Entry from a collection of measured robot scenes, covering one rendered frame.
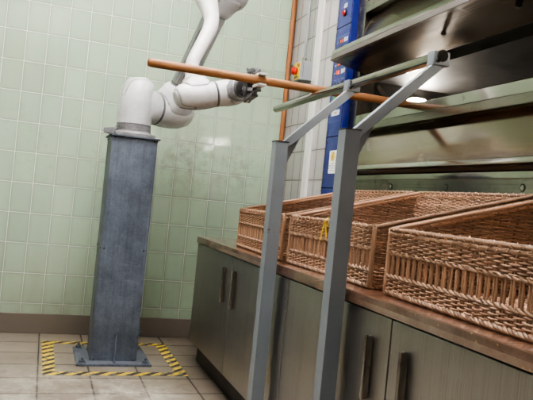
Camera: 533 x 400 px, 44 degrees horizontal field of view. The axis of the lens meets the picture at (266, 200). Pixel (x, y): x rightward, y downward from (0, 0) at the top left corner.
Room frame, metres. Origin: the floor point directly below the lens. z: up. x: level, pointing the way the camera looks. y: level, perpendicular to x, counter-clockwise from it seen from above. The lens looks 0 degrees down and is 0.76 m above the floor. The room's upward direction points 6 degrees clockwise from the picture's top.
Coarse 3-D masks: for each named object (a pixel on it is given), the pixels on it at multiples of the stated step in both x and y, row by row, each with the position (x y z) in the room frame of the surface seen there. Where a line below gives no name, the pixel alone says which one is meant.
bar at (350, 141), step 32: (416, 64) 1.68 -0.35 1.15; (448, 64) 1.60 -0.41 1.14; (320, 96) 2.27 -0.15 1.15; (352, 160) 1.52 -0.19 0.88; (352, 192) 1.52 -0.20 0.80; (256, 320) 1.99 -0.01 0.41; (320, 320) 1.55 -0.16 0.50; (256, 352) 1.97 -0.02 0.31; (320, 352) 1.53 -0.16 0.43; (256, 384) 1.97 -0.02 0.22; (320, 384) 1.51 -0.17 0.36
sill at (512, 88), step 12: (504, 84) 1.92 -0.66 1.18; (516, 84) 1.87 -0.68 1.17; (528, 84) 1.82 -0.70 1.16; (456, 96) 2.14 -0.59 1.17; (468, 96) 2.08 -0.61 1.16; (480, 96) 2.02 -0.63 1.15; (492, 96) 1.97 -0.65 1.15; (504, 96) 1.92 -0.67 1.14; (396, 108) 2.51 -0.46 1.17; (408, 108) 2.42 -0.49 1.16; (420, 108) 2.35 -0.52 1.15; (432, 108) 2.27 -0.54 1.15; (360, 120) 2.79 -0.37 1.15
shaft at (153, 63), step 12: (156, 60) 2.18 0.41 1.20; (192, 72) 2.23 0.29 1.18; (204, 72) 2.24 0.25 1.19; (216, 72) 2.25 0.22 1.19; (228, 72) 2.27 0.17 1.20; (276, 84) 2.33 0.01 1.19; (288, 84) 2.34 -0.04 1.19; (300, 84) 2.36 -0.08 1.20; (336, 96) 2.42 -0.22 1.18; (360, 96) 2.44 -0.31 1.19; (372, 96) 2.46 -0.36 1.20
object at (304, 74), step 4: (304, 60) 3.35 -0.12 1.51; (296, 64) 3.40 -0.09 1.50; (300, 64) 3.35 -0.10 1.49; (304, 64) 3.35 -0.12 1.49; (308, 64) 3.35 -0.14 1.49; (312, 64) 3.36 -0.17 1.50; (300, 68) 3.35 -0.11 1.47; (304, 68) 3.35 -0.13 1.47; (308, 68) 3.35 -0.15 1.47; (312, 68) 3.36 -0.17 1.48; (300, 72) 3.34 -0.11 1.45; (304, 72) 3.35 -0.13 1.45; (308, 72) 3.35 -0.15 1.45; (296, 76) 3.38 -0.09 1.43; (300, 76) 3.34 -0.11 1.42; (304, 76) 3.35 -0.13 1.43; (308, 76) 3.35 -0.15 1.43; (296, 80) 3.39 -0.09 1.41; (300, 80) 3.37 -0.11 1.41; (304, 80) 3.36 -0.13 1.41; (308, 80) 3.36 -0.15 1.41
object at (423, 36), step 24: (456, 0) 1.94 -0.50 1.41; (480, 0) 1.85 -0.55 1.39; (504, 0) 1.81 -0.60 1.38; (528, 0) 1.77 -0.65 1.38; (408, 24) 2.19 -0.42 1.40; (432, 24) 2.11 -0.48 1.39; (456, 24) 2.06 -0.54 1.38; (480, 24) 2.01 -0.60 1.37; (504, 24) 1.96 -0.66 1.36; (360, 48) 2.53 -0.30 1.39; (384, 48) 2.46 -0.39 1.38; (408, 48) 2.39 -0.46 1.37; (432, 48) 2.32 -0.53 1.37
